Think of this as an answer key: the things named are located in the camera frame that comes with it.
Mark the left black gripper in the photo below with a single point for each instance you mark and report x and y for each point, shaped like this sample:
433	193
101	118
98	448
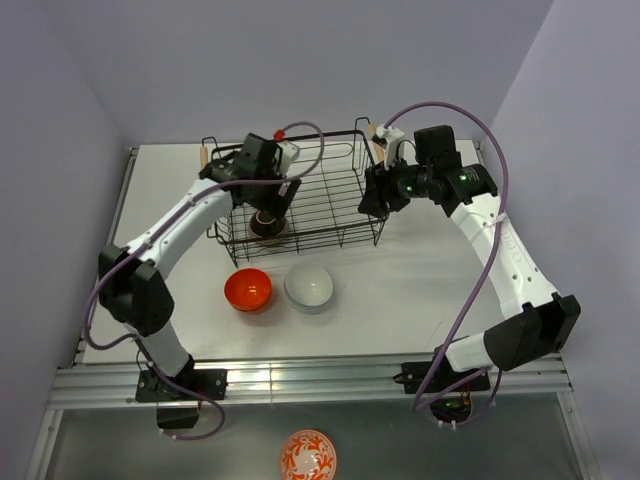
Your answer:
275	203

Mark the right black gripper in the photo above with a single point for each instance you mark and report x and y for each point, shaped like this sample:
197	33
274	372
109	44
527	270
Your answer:
377	184

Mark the brown bowl beige inside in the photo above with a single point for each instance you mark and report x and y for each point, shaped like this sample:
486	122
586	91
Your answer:
264	226

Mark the black white patterned bowl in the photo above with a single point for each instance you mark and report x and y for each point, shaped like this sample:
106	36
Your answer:
272	242

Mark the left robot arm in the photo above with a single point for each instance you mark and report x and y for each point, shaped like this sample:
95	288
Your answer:
132	278

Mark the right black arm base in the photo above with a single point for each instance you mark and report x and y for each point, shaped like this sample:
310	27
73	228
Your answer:
447	409

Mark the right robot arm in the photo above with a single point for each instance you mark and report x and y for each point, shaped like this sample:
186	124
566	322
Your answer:
537	319

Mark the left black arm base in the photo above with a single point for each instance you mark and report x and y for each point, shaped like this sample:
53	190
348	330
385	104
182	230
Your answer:
180	401

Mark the orange white patterned bowl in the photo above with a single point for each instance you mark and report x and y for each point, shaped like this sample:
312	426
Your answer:
308	454

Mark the black wire dish rack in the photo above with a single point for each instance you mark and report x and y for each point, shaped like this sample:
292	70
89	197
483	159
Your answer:
324	212

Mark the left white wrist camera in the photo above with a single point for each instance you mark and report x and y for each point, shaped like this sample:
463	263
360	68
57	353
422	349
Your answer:
288	153

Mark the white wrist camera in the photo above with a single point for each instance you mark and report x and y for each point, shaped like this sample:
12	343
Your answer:
288	153
389	138

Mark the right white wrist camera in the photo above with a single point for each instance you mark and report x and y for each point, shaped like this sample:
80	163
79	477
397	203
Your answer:
389	138

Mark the aluminium mounting rail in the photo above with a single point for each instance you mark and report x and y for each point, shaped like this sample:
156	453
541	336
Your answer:
304	380

